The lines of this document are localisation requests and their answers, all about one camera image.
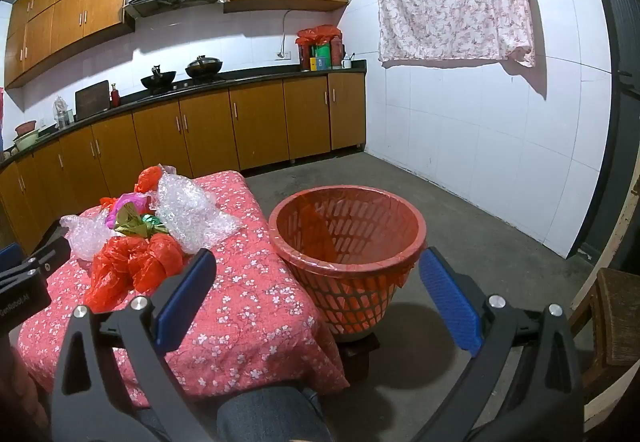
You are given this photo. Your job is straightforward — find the black stool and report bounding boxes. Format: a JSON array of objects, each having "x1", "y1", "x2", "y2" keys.
[{"x1": 336, "y1": 329, "x2": 382, "y2": 385}]

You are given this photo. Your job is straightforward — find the large bubble wrap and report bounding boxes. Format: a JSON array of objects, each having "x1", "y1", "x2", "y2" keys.
[{"x1": 154, "y1": 164, "x2": 242, "y2": 255}]

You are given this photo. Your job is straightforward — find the black kitchen countertop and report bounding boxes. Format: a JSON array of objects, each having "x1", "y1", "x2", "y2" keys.
[{"x1": 0, "y1": 60, "x2": 367, "y2": 167}]

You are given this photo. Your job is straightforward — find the wooden chair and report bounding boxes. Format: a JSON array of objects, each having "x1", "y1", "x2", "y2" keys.
[{"x1": 567, "y1": 267, "x2": 640, "y2": 433}]

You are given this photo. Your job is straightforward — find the white power cable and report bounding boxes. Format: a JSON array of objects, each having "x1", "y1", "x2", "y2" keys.
[{"x1": 281, "y1": 9, "x2": 296, "y2": 53}]

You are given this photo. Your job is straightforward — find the wooden lower cabinets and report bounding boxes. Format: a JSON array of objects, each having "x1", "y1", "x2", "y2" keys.
[{"x1": 0, "y1": 72, "x2": 367, "y2": 253}]

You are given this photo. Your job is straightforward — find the clear bag of bottles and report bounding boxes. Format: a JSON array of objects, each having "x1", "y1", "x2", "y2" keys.
[{"x1": 53, "y1": 96, "x2": 75, "y2": 130}]

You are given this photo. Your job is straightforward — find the person's jeans leg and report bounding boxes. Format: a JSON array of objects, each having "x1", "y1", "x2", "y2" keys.
[{"x1": 215, "y1": 384, "x2": 333, "y2": 442}]

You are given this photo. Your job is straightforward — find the pink plastic bag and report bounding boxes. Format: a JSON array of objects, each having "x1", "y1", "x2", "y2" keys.
[{"x1": 106, "y1": 192, "x2": 151, "y2": 230}]

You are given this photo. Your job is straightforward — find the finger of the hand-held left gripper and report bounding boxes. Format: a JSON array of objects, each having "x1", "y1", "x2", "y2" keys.
[{"x1": 0, "y1": 238, "x2": 72, "y2": 285}]

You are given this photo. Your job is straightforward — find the dark cutting board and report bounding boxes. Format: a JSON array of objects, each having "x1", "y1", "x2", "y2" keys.
[{"x1": 75, "y1": 80, "x2": 111, "y2": 121}]

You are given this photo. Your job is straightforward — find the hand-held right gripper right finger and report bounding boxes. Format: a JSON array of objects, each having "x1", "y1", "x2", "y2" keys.
[{"x1": 417, "y1": 247, "x2": 586, "y2": 442}]

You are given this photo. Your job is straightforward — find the olive paw print bag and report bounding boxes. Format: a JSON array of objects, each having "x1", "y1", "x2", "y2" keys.
[{"x1": 114, "y1": 203, "x2": 151, "y2": 237}]

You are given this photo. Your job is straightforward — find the red bag on canisters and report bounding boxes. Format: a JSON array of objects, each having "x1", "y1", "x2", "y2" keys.
[{"x1": 296, "y1": 25, "x2": 343, "y2": 71}]

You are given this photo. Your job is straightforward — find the pale green basin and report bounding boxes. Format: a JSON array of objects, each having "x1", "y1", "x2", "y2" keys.
[{"x1": 12, "y1": 129, "x2": 41, "y2": 153}]

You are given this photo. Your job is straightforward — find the small bubble wrap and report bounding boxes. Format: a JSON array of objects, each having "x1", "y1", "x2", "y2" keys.
[{"x1": 60, "y1": 213, "x2": 126, "y2": 263}]

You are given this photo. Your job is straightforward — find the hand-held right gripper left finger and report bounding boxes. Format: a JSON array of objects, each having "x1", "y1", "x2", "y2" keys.
[{"x1": 50, "y1": 247, "x2": 218, "y2": 442}]

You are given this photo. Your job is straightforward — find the orange-red plastic bag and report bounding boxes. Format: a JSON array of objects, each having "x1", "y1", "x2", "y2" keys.
[{"x1": 135, "y1": 167, "x2": 166, "y2": 195}]

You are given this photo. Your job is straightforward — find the green foil wrapper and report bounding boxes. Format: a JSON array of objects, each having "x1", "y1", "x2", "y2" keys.
[{"x1": 140, "y1": 214, "x2": 168, "y2": 235}]

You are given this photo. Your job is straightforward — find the black wok with lid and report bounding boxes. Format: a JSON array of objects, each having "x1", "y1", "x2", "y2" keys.
[{"x1": 185, "y1": 55, "x2": 223, "y2": 80}]

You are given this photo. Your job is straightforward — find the crumpled red plastic bag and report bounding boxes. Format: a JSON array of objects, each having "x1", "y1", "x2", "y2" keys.
[
  {"x1": 127, "y1": 233, "x2": 185, "y2": 295},
  {"x1": 84, "y1": 237, "x2": 133, "y2": 313}
]

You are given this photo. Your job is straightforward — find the person's left hand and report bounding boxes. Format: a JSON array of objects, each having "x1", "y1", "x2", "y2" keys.
[{"x1": 0, "y1": 339, "x2": 48, "y2": 442}]

